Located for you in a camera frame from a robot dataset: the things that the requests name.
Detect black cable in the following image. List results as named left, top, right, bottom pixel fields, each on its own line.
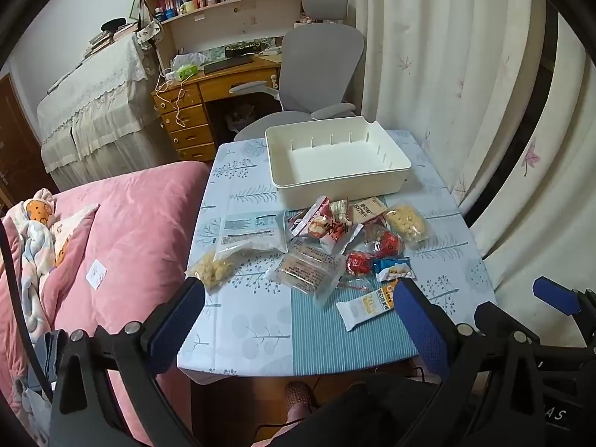
left=0, top=216, right=54, bottom=401

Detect person's dark trousers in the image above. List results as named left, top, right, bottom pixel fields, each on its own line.
left=254, top=372, right=448, bottom=447

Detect stack of books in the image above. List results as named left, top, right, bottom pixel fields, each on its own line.
left=83, top=23, right=138, bottom=59

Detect waste bin under desk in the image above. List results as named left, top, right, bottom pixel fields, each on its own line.
left=222, top=105, right=256, bottom=132

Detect yellow crispy noodle snack packet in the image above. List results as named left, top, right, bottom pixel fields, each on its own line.
left=384, top=203, right=428, bottom=243
left=186, top=250, right=237, bottom=292

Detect pink quilt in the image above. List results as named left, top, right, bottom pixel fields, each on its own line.
left=0, top=161, right=210, bottom=447

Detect white paper label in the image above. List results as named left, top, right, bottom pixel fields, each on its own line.
left=86, top=259, right=109, bottom=290

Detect clear brown cake packet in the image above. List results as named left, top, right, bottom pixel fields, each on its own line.
left=266, top=247, right=344, bottom=307

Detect small blue snack packet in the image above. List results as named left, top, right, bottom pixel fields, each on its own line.
left=374, top=258, right=414, bottom=284

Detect red nut ball snack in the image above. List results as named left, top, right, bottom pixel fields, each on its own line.
left=345, top=250, right=377, bottom=279
left=375, top=229, right=405, bottom=259

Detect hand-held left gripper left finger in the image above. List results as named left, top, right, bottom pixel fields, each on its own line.
left=49, top=277, right=206, bottom=447

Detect person's slippered foot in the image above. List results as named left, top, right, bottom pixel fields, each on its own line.
left=283, top=381, right=320, bottom=424

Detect grey office chair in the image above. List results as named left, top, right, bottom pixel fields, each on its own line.
left=228, top=0, right=366, bottom=143

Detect beige cracker packet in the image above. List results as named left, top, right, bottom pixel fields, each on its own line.
left=348, top=197, right=388, bottom=224

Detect lace cloth covered furniture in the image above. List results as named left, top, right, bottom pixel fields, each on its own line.
left=36, top=32, right=164, bottom=187

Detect hanging printed fabric bag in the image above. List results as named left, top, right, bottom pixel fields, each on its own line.
left=136, top=19, right=165, bottom=51

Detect white and orange bar packet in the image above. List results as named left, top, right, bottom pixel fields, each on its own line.
left=335, top=279, right=407, bottom=332

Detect brown wooden door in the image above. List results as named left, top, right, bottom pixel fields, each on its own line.
left=0, top=72, right=59, bottom=206

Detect white and blue snack packet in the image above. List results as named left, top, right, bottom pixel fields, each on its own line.
left=216, top=212, right=288, bottom=256

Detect brown and red snack packet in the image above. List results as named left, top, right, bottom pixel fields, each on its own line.
left=285, top=194, right=332, bottom=236

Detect white plastic storage tray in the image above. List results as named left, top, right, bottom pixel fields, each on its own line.
left=264, top=116, right=413, bottom=209

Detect wooden bookshelf hutch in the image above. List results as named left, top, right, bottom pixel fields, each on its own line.
left=139, top=0, right=331, bottom=57

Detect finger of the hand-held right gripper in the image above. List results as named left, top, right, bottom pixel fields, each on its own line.
left=474, top=301, right=515, bottom=337
left=532, top=276, right=596, bottom=336

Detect cartoon printed plush blanket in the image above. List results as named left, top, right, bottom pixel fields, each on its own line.
left=0, top=187, right=101, bottom=345

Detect large white and red snack bag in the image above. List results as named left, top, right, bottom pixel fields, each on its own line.
left=289, top=214, right=365, bottom=256

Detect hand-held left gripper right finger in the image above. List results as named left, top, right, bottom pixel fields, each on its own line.
left=393, top=278, right=571, bottom=447

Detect white plastic bag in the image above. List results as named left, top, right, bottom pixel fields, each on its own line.
left=172, top=51, right=210, bottom=69

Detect black keyboard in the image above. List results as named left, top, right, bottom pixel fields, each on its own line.
left=203, top=56, right=256, bottom=74

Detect wooden desk with drawers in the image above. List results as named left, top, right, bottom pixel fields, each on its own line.
left=151, top=51, right=285, bottom=164

